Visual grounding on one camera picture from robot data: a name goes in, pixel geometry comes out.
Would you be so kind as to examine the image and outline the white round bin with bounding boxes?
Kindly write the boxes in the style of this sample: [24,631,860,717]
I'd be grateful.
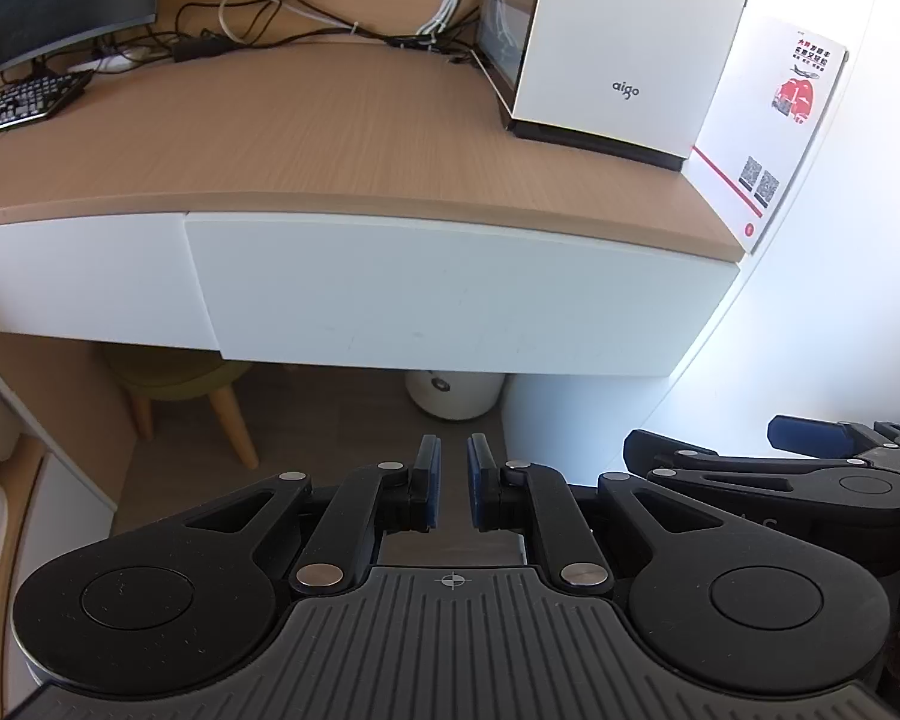
[406,369,507,421]

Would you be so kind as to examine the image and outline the narrow white desk drawer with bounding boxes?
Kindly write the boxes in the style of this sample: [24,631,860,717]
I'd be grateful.
[0,211,222,352]

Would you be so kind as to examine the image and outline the green stool with wooden legs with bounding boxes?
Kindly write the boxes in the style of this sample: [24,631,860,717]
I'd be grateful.
[105,343,260,470]

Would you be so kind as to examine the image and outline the white red printed card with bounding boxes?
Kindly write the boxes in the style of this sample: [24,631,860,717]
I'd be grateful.
[691,15,850,254]

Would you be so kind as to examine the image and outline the wide white desk drawer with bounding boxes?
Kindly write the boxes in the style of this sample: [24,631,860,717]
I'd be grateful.
[184,211,743,378]

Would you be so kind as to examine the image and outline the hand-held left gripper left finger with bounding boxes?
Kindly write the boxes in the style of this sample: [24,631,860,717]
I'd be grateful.
[184,433,444,598]

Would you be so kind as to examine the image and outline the black keyboard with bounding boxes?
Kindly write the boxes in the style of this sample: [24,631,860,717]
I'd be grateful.
[0,71,93,140]

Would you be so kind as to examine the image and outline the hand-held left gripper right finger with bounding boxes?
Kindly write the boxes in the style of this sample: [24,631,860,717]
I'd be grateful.
[466,432,721,595]

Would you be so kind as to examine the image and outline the white computer case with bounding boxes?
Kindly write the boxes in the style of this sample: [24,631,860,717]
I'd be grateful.
[476,0,764,172]

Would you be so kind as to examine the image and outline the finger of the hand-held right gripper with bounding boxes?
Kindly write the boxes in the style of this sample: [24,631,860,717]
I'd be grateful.
[622,429,852,515]
[766,414,900,467]

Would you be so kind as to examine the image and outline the black cables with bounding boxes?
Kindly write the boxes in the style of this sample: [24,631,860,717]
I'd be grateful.
[90,0,481,67]

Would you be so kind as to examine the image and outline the white cable loop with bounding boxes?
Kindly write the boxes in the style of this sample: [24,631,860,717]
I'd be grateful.
[217,0,361,42]

